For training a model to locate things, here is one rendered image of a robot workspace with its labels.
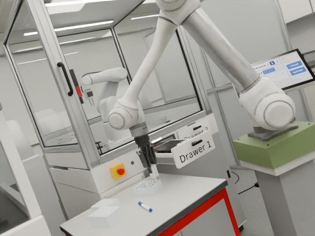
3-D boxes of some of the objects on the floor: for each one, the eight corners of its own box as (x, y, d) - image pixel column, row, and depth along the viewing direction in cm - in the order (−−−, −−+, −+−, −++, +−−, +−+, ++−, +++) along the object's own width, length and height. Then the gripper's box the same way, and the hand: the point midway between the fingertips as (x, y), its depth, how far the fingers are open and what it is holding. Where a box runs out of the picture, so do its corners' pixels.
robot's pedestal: (369, 292, 137) (326, 144, 130) (320, 325, 130) (273, 169, 123) (318, 261, 166) (281, 139, 159) (276, 286, 159) (236, 159, 152)
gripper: (138, 137, 138) (153, 183, 140) (153, 129, 150) (168, 171, 152) (126, 140, 142) (141, 185, 144) (142, 131, 154) (157, 173, 156)
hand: (153, 171), depth 148 cm, fingers closed
